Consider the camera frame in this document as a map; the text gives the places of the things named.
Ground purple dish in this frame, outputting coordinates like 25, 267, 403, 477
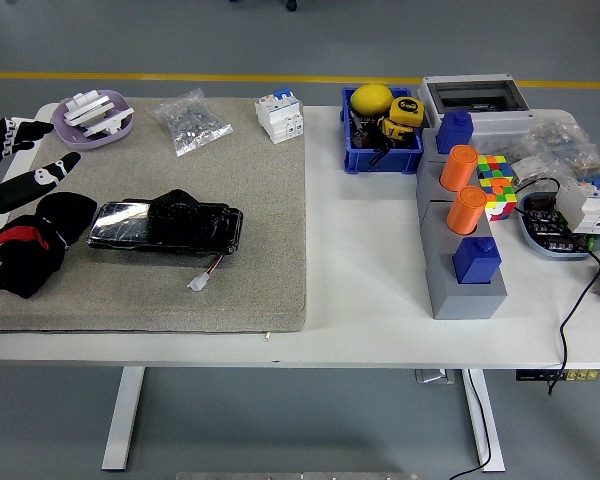
52, 89, 135, 151

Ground blue block with knob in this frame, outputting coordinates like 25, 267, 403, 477
452, 237, 503, 285
434, 110, 475, 155

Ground colourful puzzle cube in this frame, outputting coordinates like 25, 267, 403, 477
479, 177, 519, 223
475, 154, 515, 182

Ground grey electrical enclosure box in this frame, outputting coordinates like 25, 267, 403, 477
418, 74, 536, 151

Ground white terminal block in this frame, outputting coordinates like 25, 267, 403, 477
510, 154, 549, 185

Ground yellow round tape measure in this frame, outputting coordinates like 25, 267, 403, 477
388, 96, 425, 129

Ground metal bracket under table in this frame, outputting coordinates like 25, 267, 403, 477
414, 368, 456, 385

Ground blue plastic bin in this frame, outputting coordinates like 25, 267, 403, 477
340, 87, 426, 175

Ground dark circuit board pile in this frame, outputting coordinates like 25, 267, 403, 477
523, 196, 590, 255

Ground glossy black panel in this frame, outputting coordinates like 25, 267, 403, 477
86, 188, 245, 255

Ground orange cylinder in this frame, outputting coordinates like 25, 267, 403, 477
439, 144, 480, 192
446, 185, 487, 236

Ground yellow ball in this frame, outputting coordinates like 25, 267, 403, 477
349, 83, 395, 117

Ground dark hand tool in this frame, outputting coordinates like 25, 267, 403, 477
347, 110, 381, 150

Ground black table control panel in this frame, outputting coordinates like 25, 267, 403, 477
515, 368, 600, 382

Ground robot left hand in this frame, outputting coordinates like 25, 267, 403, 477
0, 117, 82, 236

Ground black cable under table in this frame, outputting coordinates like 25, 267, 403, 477
447, 368, 494, 480

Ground white circuit breaker blue switch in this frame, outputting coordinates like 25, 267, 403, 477
554, 172, 600, 236
254, 88, 305, 145

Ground white plug with coloured wires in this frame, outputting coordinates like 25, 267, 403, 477
186, 252, 227, 292

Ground grey peg holder block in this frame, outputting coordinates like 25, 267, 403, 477
414, 124, 510, 321

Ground black rag with red print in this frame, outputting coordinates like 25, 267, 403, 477
0, 191, 99, 300

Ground yellow black tape measure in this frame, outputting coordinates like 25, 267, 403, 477
378, 117, 415, 144

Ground clear bag of screws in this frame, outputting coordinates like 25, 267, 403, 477
147, 88, 235, 158

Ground white table leg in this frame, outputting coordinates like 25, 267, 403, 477
101, 367, 146, 472
460, 368, 506, 474

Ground white plastic clip part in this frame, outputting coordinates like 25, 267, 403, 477
82, 107, 135, 139
62, 89, 117, 126

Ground grey-brown mat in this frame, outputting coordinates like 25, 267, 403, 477
0, 96, 310, 335

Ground black power cable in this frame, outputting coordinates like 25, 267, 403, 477
512, 176, 600, 397

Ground clear bags of small parts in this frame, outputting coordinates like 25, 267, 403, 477
509, 118, 600, 189

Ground light blue dish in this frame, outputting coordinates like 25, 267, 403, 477
517, 191, 600, 262

